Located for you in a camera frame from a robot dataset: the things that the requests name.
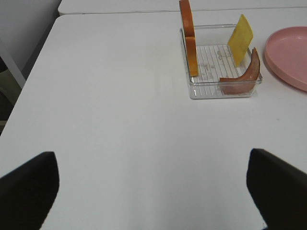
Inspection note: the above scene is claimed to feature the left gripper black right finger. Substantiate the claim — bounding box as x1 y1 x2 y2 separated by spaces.
246 149 307 230

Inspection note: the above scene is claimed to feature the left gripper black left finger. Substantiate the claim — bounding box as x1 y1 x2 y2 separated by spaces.
0 152 59 230

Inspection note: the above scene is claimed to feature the bacon strip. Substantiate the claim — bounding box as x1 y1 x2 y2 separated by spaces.
219 47 260 94

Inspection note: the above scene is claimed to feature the pink plate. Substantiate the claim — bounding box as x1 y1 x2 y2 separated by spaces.
264 26 307 91

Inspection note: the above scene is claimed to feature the left clear plastic container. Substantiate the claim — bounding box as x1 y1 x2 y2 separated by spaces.
180 24 262 99

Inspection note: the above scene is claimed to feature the yellow cheese slice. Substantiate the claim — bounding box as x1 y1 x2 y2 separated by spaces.
227 14 253 67

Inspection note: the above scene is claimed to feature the left bread slice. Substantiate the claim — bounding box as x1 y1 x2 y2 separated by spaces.
179 0 199 77

